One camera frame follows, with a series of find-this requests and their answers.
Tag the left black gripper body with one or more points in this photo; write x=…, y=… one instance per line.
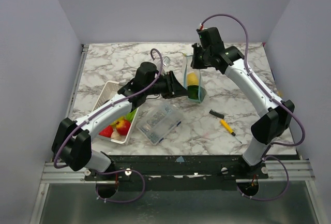
x=164, y=85

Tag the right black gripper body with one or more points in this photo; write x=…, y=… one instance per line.
x=194, y=60

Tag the green leafy vegetable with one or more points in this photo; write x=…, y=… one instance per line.
x=196, y=92

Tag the clear zip top bag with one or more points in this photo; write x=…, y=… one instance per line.
x=186, y=69

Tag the yellow lemon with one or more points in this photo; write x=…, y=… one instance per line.
x=192, y=79

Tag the red yellow apple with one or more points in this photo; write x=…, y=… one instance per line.
x=122, y=127

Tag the red strawberry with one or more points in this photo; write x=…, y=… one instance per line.
x=107, y=132

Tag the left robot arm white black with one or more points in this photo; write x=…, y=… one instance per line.
x=73, y=140

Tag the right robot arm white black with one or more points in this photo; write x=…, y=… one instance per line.
x=273, y=114

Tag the clear plastic screw box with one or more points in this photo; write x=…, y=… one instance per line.
x=159, y=122

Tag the black bit holder strip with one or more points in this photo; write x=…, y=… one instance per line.
x=216, y=114

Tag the white perforated plastic basket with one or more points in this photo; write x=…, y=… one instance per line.
x=112, y=114

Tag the white garlic bulb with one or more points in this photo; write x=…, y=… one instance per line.
x=116, y=136

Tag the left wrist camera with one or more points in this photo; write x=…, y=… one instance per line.
x=165, y=63

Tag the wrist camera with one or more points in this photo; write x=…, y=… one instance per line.
x=201, y=28
x=165, y=63

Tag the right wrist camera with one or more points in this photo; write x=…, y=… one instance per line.
x=201, y=28

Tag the yellow handled screwdriver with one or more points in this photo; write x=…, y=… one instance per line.
x=229, y=129

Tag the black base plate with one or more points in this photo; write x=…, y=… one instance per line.
x=185, y=173

